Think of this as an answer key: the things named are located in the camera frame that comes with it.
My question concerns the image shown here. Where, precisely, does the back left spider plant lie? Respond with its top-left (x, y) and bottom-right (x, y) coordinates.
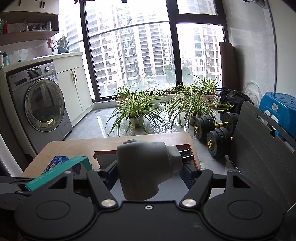
top-left (111, 84), bottom-right (132, 101)

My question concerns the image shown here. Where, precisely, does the white round fan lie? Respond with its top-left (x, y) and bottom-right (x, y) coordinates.
top-left (243, 81), bottom-right (262, 107)

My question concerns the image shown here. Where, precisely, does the spider plant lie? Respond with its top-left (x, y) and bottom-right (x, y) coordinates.
top-left (106, 90), bottom-right (167, 136)
top-left (111, 84), bottom-right (132, 101)
top-left (165, 89), bottom-right (232, 126)
top-left (192, 75), bottom-right (221, 103)

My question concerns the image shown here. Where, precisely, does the blue card box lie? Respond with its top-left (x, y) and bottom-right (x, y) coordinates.
top-left (42, 156), bottom-right (69, 174)

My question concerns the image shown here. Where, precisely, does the white cabinet with countertop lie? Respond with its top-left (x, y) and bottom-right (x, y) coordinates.
top-left (1, 52), bottom-right (92, 158)

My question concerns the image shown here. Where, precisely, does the black dumbbell yellow bar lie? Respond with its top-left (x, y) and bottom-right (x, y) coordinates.
top-left (194, 113), bottom-right (239, 158)

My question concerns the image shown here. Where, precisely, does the orange-rimmed cardboard box lid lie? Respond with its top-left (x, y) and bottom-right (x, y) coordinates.
top-left (93, 141), bottom-right (199, 172)

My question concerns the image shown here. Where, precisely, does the brown rolled mat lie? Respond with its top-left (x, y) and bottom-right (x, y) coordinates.
top-left (219, 42), bottom-right (239, 90)

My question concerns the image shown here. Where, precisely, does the back right spider plant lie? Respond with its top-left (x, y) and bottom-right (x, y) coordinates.
top-left (192, 75), bottom-right (221, 103)

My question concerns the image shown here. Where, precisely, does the teal bandage box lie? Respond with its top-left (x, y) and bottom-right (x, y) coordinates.
top-left (25, 156), bottom-right (92, 191)

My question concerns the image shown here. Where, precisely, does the blue plastic stool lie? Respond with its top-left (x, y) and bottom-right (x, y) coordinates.
top-left (259, 92), bottom-right (295, 138)

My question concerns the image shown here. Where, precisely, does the white plug-in diffuser device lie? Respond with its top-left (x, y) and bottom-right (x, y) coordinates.
top-left (117, 140), bottom-right (183, 201)

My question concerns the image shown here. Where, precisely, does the dark grey chair back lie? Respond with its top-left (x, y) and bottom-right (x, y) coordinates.
top-left (229, 101), bottom-right (295, 211)

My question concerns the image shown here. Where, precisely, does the black bag on floor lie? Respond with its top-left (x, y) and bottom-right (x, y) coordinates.
top-left (220, 87), bottom-right (253, 114)

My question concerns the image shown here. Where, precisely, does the front right spider plant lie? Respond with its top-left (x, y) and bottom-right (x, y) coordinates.
top-left (165, 89), bottom-right (232, 126)

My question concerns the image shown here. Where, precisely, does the grey front-load washing machine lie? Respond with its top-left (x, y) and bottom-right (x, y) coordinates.
top-left (6, 61), bottom-right (72, 154)

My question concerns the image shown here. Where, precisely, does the wooden wall shelf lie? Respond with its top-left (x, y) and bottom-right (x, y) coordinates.
top-left (1, 11), bottom-right (59, 46)

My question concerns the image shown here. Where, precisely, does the front left spider plant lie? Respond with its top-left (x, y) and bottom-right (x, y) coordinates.
top-left (106, 90), bottom-right (167, 136)

